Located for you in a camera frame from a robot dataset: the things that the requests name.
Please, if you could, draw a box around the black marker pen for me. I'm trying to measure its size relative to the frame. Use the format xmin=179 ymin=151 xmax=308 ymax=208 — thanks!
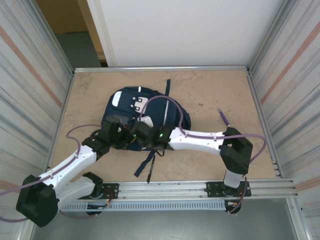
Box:
xmin=146 ymin=155 xmax=156 ymax=184

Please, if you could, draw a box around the purple pen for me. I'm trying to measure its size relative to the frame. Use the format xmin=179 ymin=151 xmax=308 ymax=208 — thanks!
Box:
xmin=217 ymin=107 xmax=231 ymax=126

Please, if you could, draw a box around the navy blue school backpack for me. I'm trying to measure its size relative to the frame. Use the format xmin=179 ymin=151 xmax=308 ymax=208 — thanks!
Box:
xmin=101 ymin=79 xmax=192 ymax=178

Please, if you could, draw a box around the thin aluminium table edge rail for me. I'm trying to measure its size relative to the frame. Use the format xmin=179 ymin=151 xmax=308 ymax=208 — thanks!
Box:
xmin=72 ymin=65 xmax=251 ymax=72

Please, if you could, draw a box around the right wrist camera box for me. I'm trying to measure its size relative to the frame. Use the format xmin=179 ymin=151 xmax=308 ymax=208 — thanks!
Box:
xmin=137 ymin=114 xmax=155 ymax=129

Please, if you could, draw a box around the grey slotted cable duct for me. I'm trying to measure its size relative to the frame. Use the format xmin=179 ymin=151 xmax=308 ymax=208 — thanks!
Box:
xmin=58 ymin=201 xmax=226 ymax=212

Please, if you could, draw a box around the brown wooden board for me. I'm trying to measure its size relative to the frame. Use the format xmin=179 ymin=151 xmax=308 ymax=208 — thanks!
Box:
xmin=36 ymin=0 xmax=108 ymax=65

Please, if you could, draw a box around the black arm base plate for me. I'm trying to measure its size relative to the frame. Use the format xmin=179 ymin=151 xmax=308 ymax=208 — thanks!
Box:
xmin=94 ymin=183 xmax=120 ymax=200
xmin=206 ymin=180 xmax=251 ymax=198

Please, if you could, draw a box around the long aluminium rail frame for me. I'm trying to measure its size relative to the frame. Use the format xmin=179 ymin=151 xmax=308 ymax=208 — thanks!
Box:
xmin=26 ymin=178 xmax=300 ymax=203

